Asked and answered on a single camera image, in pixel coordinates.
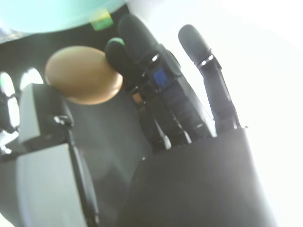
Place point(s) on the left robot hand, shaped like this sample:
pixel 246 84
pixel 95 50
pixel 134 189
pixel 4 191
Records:
pixel 201 184

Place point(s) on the brown egg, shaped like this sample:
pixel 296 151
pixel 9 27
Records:
pixel 80 75

